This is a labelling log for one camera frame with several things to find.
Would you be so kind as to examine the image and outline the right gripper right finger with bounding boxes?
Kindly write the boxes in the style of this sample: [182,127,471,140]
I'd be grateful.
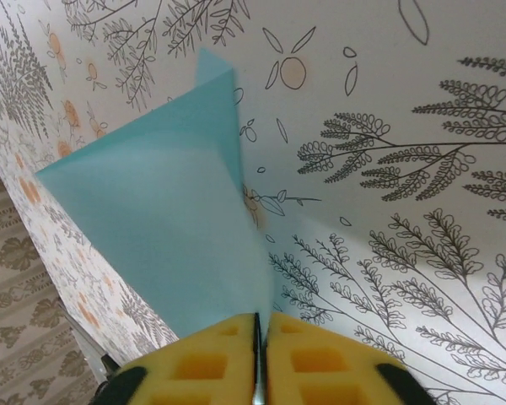
[259,310,435,405]

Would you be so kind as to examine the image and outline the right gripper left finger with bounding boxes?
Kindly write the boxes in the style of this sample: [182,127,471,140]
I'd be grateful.
[94,311,261,405]

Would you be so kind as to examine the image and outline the turquoise cloth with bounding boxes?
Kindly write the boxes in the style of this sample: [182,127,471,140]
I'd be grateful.
[33,46,279,339]

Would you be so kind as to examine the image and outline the aluminium corner post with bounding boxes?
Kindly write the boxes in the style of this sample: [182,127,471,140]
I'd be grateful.
[69,314,123,381]

